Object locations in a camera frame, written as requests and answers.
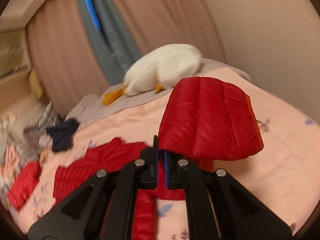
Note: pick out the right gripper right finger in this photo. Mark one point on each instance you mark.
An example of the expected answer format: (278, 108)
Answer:
(218, 206)

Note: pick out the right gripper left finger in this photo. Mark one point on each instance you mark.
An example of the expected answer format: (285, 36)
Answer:
(103, 206)

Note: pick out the large red down jacket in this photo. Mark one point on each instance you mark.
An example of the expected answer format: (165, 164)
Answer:
(205, 120)

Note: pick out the pile of pink clothes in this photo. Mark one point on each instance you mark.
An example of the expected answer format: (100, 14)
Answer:
(13, 154)

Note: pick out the small red down jacket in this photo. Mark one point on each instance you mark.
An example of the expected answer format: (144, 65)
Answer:
(24, 184)

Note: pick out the navy blue garment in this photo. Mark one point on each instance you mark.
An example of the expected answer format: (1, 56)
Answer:
(62, 135)

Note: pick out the grey plaid pillow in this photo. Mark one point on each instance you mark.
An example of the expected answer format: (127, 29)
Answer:
(35, 136)

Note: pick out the pink curtain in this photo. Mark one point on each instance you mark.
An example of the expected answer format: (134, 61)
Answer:
(81, 47)

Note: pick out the white goose plush toy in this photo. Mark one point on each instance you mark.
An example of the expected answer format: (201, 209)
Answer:
(158, 70)

